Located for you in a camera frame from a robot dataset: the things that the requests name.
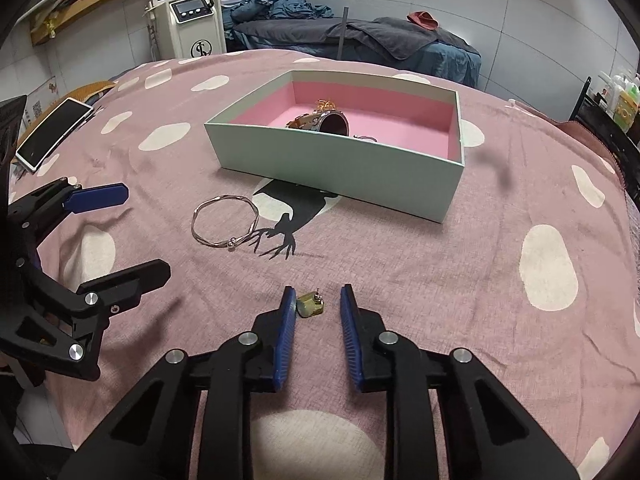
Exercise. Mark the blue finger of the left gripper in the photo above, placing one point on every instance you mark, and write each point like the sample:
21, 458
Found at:
90, 307
60, 197

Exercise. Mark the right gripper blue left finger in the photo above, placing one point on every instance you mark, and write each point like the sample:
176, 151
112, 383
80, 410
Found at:
189, 416

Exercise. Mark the white tablet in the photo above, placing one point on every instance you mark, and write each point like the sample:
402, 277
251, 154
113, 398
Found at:
51, 131

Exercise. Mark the rose gold wrist watch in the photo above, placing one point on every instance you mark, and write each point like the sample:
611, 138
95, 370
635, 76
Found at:
330, 122

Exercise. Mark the pink polka dot bedsheet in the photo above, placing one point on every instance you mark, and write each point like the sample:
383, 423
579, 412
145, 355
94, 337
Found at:
534, 269

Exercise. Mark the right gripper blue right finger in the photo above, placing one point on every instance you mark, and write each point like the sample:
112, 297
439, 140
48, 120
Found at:
488, 433

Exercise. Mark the massage bed grey cover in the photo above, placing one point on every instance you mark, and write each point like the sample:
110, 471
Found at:
389, 42

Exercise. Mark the mint box pink lining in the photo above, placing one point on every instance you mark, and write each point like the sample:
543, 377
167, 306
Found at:
391, 142

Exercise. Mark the green pump bottle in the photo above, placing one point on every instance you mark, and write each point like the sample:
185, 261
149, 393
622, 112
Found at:
626, 101

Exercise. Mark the white beauty machine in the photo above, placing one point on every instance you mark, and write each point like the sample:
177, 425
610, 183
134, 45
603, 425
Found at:
186, 28

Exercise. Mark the red cloth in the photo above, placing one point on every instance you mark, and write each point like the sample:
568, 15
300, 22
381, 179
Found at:
424, 20

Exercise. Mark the thin silver bangle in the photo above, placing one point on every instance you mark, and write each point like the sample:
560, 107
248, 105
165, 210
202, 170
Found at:
224, 221

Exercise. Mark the crumpled blue blanket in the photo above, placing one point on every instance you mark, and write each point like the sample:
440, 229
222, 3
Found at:
261, 10

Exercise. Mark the gold cluster earring pair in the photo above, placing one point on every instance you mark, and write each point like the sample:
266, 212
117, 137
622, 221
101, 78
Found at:
323, 106

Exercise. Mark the black trolley rack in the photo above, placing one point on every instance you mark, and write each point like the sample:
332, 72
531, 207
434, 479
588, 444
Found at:
588, 113

